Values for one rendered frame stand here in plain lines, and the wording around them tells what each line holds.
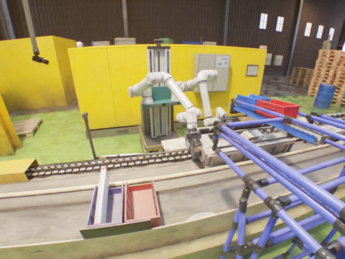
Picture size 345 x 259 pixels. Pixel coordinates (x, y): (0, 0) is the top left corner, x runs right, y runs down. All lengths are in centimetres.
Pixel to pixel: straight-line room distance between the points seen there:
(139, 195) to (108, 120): 258
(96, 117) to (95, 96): 46
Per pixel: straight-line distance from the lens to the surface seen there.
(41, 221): 139
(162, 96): 258
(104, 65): 339
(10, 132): 438
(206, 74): 201
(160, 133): 290
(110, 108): 354
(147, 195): 126
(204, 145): 146
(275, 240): 94
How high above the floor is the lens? 169
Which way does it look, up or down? 26 degrees down
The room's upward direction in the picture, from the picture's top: straight up
